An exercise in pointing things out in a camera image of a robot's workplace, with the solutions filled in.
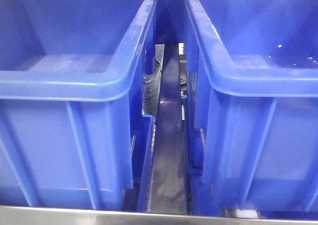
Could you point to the blue plastic bin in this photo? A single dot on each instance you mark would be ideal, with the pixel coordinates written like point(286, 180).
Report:
point(71, 79)
point(252, 71)

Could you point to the blue plastic bin left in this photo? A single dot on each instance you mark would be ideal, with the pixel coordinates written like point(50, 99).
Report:
point(71, 79)

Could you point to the blue plastic bin right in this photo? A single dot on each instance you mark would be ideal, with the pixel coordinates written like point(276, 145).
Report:
point(252, 71)

